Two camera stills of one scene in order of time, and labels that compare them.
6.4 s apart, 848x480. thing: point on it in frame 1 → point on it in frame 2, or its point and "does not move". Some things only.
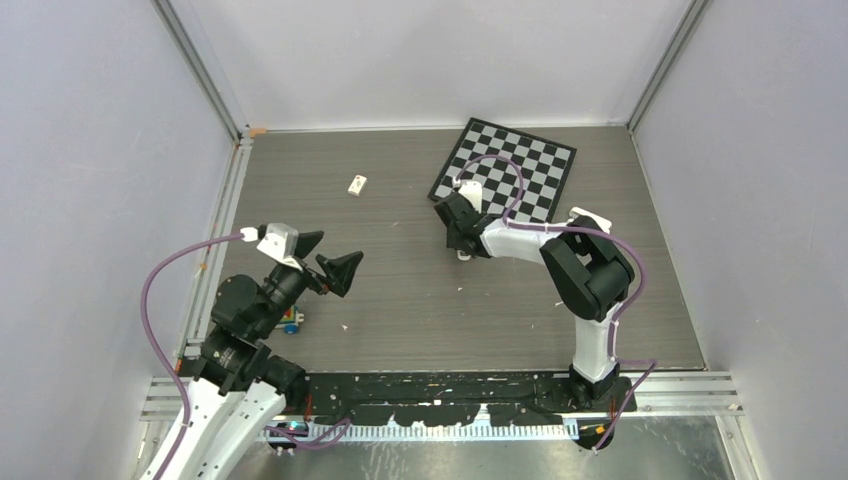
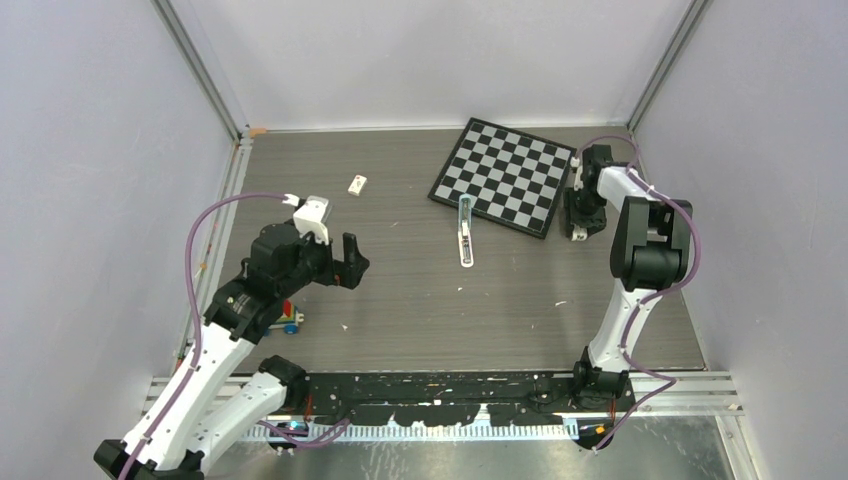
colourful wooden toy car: (289, 321) does not move
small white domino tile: (357, 185) does not move
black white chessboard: (519, 176) does not move
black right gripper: (451, 240) → (592, 223)
